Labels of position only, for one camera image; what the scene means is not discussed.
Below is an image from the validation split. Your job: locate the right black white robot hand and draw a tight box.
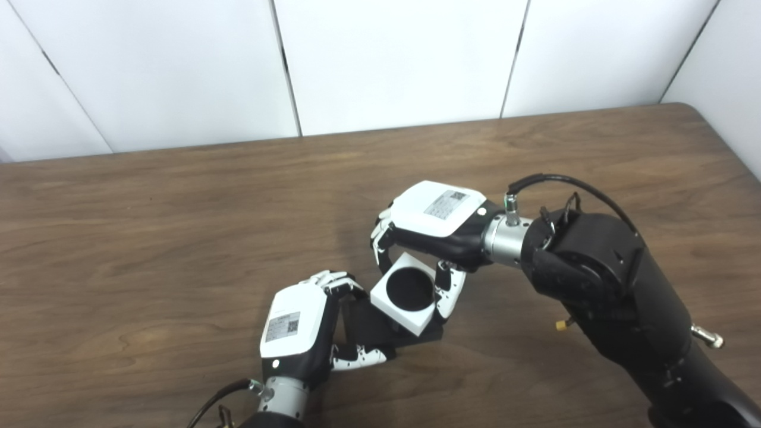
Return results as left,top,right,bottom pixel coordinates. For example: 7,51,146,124
370,181,505,325

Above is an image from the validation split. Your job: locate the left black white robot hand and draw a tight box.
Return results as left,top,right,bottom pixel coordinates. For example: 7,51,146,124
260,270,396,390

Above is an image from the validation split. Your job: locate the white square piece with hole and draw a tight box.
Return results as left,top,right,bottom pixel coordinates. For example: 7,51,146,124
370,252,438,336

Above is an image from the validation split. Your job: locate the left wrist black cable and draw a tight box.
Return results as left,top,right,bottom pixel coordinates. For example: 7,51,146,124
187,379,265,428

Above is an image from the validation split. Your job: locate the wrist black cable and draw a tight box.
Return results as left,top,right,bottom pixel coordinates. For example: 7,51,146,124
504,173,643,238
187,379,265,428

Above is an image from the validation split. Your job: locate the black peg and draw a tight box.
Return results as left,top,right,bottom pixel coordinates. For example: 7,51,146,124
339,267,444,348

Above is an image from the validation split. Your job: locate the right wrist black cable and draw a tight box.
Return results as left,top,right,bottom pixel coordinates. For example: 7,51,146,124
504,173,643,238

